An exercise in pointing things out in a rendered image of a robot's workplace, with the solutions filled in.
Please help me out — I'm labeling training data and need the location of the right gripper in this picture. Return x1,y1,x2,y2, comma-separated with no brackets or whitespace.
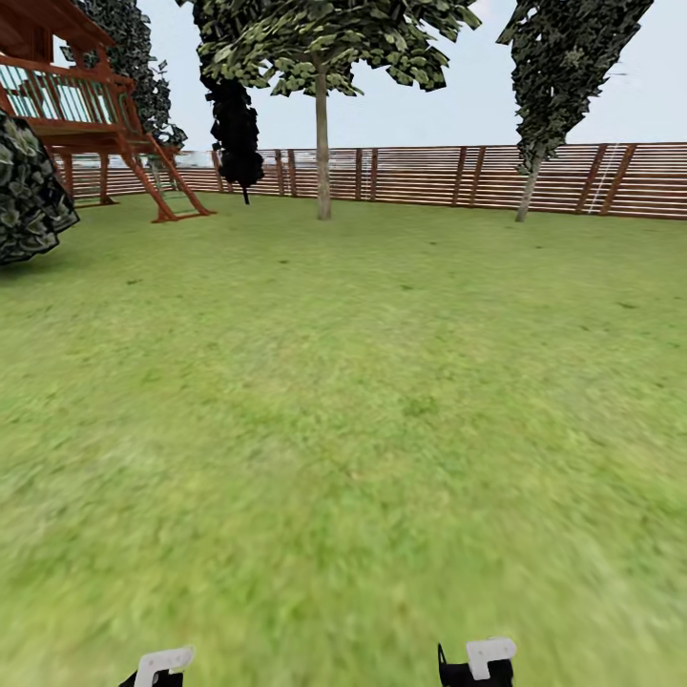
438,644,514,687

